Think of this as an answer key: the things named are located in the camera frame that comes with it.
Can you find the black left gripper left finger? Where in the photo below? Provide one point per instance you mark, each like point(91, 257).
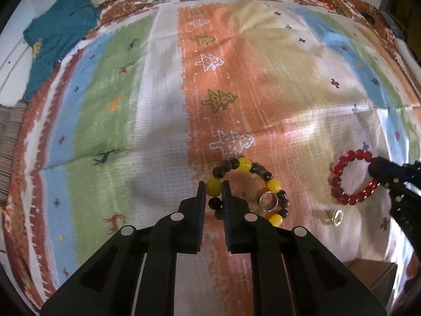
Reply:
point(192, 224)

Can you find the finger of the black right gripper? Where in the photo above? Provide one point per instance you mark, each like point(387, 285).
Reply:
point(384, 171)

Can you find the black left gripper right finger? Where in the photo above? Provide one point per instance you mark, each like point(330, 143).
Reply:
point(235, 224)

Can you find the small clear gold trinket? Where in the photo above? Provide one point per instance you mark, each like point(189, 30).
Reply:
point(337, 217)

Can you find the brown wooden box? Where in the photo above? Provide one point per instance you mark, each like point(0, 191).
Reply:
point(378, 277)

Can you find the colourful striped patterned blanket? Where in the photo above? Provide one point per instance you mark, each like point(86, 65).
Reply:
point(287, 100)

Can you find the striped woven fabric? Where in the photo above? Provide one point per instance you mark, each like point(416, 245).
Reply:
point(11, 121)

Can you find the teal blue cloth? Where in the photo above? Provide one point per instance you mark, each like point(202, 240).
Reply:
point(53, 34)

